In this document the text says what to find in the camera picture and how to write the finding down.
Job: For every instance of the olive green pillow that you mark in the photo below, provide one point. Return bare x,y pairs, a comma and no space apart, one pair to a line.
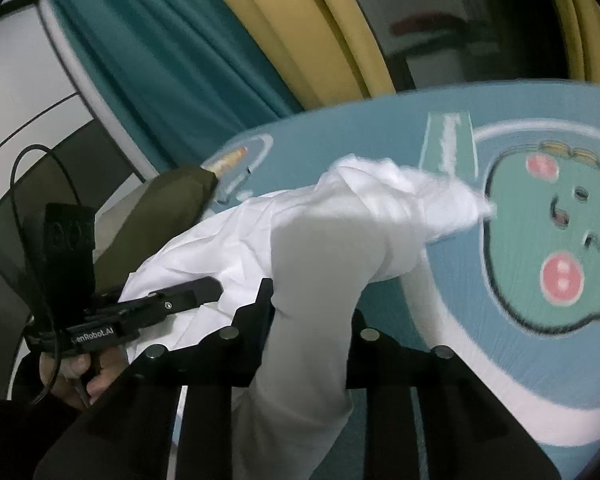
165,210

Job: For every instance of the teal printed blanket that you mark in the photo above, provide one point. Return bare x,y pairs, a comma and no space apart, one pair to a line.
460,280

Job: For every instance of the person's left hand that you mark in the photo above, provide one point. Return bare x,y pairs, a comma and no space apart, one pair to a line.
100,375

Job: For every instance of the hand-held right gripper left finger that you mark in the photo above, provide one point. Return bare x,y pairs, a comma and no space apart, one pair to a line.
250,330

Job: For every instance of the dark glass window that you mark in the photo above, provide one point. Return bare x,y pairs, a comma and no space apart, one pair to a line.
455,0

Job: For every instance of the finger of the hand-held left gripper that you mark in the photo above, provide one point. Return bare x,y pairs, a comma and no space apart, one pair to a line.
180,297

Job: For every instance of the yellow curtain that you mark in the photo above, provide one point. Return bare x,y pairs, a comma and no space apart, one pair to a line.
305,20
590,25

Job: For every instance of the white padded headboard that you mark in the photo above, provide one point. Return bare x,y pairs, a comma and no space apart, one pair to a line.
30,110

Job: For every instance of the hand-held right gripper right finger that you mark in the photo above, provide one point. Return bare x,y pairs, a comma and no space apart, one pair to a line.
365,355

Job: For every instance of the teal curtain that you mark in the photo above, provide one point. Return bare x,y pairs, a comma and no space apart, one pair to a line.
155,35

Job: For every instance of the person's left forearm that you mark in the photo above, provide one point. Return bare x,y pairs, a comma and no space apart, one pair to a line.
10,435

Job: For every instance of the white hooded jacket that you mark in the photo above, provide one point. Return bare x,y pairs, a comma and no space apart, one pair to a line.
320,240

